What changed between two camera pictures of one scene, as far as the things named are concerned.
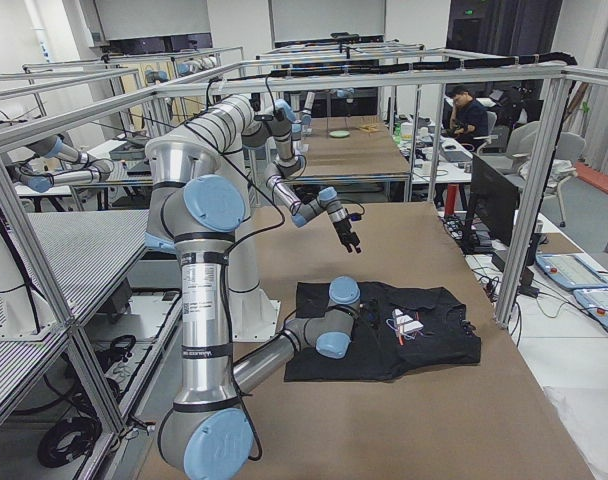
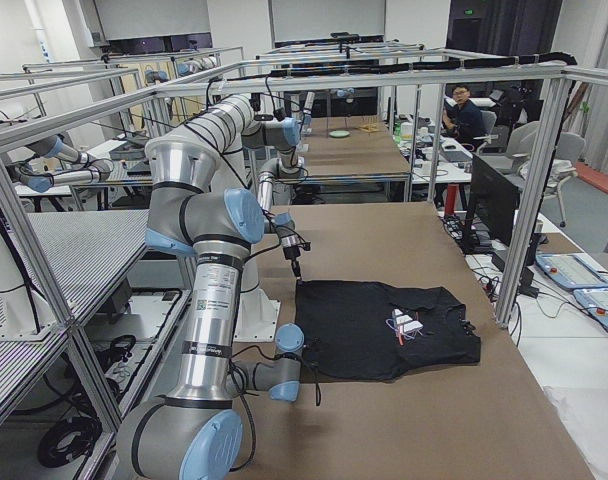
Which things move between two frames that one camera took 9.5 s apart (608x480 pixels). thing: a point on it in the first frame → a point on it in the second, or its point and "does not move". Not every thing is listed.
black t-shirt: (397, 328) does not move
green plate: (340, 133) does not move
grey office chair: (569, 148) does not move
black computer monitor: (494, 199) does not move
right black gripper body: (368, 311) → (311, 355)
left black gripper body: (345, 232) → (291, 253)
